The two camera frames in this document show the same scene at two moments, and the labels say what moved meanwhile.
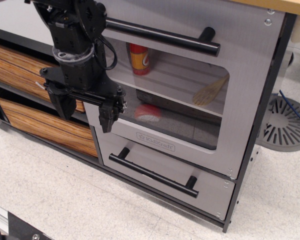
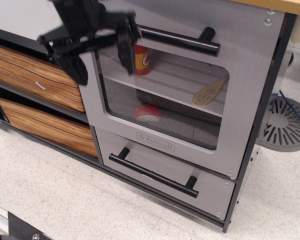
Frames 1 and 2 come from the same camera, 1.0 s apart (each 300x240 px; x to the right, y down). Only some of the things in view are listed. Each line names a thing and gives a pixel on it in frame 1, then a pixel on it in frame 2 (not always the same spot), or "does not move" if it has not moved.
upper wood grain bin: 22,69 does not move
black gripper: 112,98 to 122,26
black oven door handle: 205,44 does not move
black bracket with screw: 19,230 does not move
